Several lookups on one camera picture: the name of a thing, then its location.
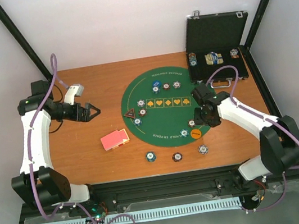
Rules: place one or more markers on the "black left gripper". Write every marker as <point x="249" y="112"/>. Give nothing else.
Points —
<point x="85" y="117"/>

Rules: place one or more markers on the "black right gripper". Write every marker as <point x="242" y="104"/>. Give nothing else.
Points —
<point x="199" y="120"/>

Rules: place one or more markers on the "brown chips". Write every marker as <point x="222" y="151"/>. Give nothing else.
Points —
<point x="166" y="86"/>
<point x="191" y="123"/>
<point x="142" y="112"/>

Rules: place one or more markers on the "blue orange 10 chip stack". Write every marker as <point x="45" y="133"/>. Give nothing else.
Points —
<point x="203" y="149"/>

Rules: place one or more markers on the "red playing card deck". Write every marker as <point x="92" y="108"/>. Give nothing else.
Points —
<point x="114" y="139"/>

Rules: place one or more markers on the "blue orange chips top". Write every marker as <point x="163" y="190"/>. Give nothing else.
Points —
<point x="176" y="85"/>

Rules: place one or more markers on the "black triangular all-in button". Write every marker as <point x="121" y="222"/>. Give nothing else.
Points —
<point x="130" y="113"/>

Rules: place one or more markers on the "brown 100 chip stack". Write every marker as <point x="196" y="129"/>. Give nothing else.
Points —
<point x="177" y="157"/>

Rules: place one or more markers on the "blue 50 chips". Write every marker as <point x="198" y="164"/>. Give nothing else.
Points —
<point x="137" y="122"/>

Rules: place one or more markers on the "blue small blind button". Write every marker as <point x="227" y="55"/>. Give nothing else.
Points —
<point x="156" y="83"/>

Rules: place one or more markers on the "blue 50 chip stack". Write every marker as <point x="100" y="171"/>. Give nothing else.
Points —
<point x="150" y="156"/>

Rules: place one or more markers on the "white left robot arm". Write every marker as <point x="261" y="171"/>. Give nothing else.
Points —
<point x="38" y="184"/>

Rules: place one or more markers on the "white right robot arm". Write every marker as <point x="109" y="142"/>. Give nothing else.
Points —
<point x="278" y="136"/>

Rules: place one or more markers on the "orange big blind button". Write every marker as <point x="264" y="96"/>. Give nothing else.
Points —
<point x="196" y="134"/>

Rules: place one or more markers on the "round green poker mat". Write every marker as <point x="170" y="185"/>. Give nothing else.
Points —
<point x="168" y="112"/>

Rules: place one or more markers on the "card pack in case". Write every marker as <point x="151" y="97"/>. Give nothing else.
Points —
<point x="214" y="58"/>

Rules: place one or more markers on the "chip stack in case left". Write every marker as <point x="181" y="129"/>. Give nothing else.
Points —
<point x="192" y="58"/>

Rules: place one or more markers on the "chip stack in case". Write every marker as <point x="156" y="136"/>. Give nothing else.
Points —
<point x="192" y="58"/>
<point x="234" y="53"/>

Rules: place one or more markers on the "chip stack in case right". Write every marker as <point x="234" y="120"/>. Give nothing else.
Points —
<point x="234" y="53"/>

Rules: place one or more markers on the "black poker case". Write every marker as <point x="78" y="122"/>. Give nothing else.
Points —
<point x="218" y="32"/>

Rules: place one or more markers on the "light blue cable duct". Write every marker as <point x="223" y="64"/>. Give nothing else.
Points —
<point x="156" y="214"/>

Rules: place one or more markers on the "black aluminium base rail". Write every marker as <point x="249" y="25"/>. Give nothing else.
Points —
<point x="219" y="181"/>

